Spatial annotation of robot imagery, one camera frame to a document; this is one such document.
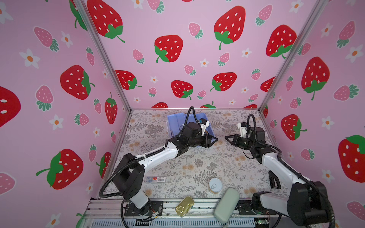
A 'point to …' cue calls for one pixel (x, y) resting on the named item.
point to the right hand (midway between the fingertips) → (225, 137)
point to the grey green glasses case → (226, 205)
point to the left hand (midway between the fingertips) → (215, 138)
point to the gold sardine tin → (184, 205)
